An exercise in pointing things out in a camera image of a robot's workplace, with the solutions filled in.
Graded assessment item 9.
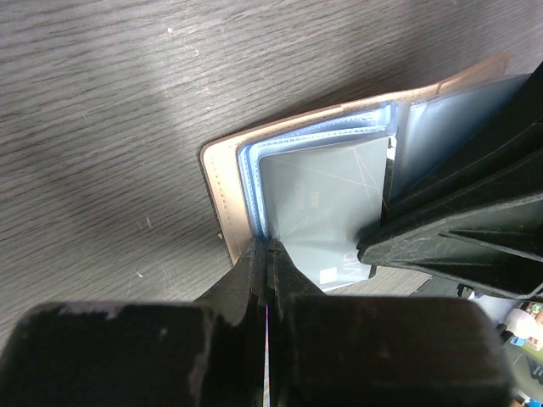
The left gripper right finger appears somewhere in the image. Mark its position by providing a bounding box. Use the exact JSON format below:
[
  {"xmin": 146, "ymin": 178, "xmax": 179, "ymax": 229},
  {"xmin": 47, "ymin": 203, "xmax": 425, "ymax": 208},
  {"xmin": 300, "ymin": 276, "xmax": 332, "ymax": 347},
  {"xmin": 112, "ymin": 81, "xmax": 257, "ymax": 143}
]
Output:
[{"xmin": 266, "ymin": 241, "xmax": 514, "ymax": 406}]

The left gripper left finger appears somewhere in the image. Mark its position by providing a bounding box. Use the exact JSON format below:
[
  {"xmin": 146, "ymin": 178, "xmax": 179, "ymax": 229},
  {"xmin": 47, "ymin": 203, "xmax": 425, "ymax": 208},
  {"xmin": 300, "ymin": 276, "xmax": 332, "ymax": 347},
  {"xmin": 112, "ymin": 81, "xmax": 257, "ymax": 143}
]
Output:
[{"xmin": 1, "ymin": 241, "xmax": 266, "ymax": 406}]

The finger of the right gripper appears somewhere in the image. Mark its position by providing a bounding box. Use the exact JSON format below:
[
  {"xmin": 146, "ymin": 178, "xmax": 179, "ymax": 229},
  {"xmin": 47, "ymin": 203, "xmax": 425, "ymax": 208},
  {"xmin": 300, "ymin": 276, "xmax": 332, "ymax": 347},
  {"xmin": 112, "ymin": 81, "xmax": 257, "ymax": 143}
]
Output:
[{"xmin": 357, "ymin": 70, "xmax": 542, "ymax": 300}]

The beige leather card holder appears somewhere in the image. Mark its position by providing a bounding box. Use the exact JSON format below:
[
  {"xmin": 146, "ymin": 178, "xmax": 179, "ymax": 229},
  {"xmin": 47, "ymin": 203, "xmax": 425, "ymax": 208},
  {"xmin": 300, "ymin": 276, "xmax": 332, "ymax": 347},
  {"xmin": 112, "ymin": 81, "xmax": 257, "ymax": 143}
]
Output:
[{"xmin": 200, "ymin": 54, "xmax": 526, "ymax": 287}]

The dark grey VIP card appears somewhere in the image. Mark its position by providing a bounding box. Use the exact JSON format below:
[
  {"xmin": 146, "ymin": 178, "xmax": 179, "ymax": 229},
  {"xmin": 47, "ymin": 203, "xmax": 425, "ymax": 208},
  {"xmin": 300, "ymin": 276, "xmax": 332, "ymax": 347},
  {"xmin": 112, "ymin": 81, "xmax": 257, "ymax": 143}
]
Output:
[{"xmin": 260, "ymin": 136, "xmax": 395, "ymax": 291}]

